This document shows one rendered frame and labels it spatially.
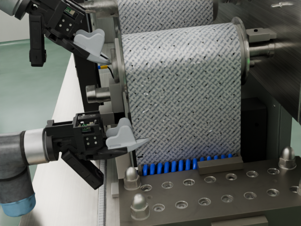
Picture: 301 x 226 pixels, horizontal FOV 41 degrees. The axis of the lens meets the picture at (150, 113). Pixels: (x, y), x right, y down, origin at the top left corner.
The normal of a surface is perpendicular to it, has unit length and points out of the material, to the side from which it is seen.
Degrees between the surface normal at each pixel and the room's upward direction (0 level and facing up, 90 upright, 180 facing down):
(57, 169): 0
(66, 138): 90
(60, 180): 0
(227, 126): 90
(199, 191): 0
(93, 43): 89
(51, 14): 90
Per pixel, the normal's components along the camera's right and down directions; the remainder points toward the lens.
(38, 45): 0.13, 0.43
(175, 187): -0.09, -0.90
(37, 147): 0.04, -0.07
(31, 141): 0.00, -0.36
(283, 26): -0.99, 0.12
